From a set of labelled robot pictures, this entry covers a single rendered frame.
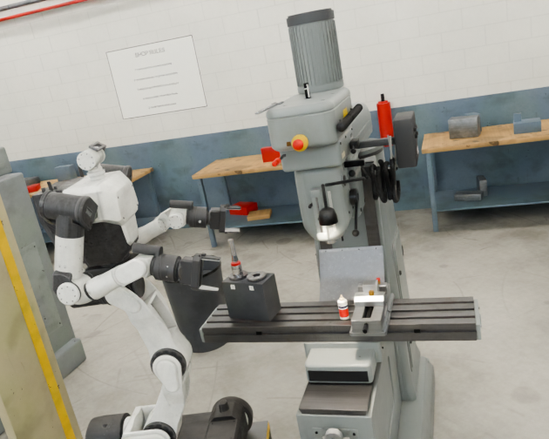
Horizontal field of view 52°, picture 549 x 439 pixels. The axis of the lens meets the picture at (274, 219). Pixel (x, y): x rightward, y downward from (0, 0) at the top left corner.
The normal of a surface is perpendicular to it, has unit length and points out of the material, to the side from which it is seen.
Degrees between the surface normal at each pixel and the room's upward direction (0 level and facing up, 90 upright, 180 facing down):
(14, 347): 90
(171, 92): 90
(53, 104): 90
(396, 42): 90
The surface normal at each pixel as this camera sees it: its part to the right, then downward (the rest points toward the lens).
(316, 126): -0.18, 0.32
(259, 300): -0.47, 0.35
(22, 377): 0.95, -0.07
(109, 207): 0.64, 0.04
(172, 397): 0.02, 0.68
